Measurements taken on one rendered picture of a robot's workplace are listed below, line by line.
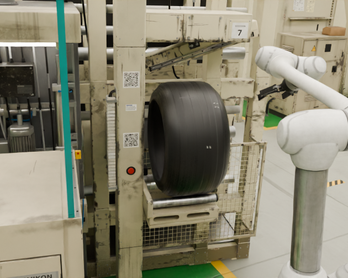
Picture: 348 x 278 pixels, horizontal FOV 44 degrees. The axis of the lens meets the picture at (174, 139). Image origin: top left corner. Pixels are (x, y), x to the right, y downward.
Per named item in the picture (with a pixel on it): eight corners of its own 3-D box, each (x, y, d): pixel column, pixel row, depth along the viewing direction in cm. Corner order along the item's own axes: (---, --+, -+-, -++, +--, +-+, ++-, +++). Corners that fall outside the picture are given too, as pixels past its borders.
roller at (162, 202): (151, 210, 208) (151, 202, 207) (148, 205, 212) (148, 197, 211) (217, 203, 217) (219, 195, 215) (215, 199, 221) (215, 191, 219)
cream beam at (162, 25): (138, 43, 211) (138, 12, 206) (130, 36, 234) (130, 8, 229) (251, 43, 227) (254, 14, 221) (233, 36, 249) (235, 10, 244)
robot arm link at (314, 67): (311, 70, 191) (285, 61, 189) (333, 56, 177) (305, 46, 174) (309, 92, 188) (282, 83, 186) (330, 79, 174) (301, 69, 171)
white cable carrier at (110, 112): (109, 191, 209) (107, 97, 192) (107, 187, 213) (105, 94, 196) (117, 191, 210) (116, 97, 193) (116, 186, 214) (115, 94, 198)
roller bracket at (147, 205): (147, 219, 205) (147, 201, 202) (133, 182, 241) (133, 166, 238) (153, 218, 206) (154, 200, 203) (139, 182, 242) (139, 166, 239)
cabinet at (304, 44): (291, 123, 631) (304, 37, 587) (266, 112, 679) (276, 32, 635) (336, 117, 672) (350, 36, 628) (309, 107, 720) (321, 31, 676)
